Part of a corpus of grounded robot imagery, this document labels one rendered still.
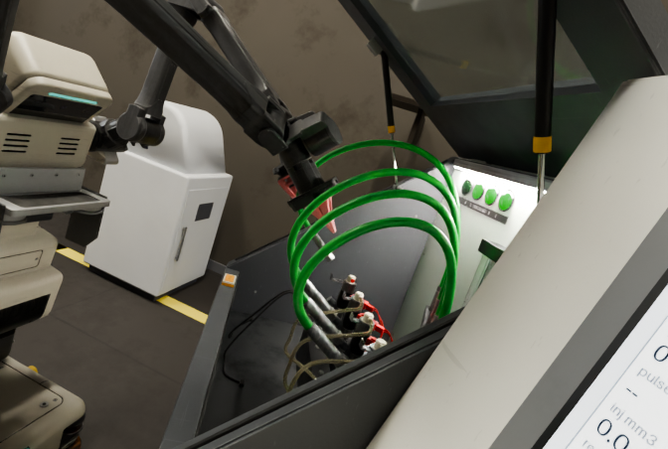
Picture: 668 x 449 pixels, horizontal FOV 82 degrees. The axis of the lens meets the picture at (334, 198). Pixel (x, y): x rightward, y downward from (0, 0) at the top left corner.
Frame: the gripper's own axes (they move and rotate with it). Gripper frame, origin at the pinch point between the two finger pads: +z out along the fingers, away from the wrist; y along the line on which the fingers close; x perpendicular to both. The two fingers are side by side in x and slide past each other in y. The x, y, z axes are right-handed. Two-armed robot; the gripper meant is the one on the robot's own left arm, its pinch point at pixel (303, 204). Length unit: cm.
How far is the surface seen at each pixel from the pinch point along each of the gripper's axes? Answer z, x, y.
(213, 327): 21.4, 21.8, -10.8
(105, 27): -284, 183, 84
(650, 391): 43, -40, -40
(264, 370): 31.1, 24.2, 6.3
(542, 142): 20, -44, -25
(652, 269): 36, -44, -37
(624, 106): 21, -52, -28
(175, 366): 10, 138, 83
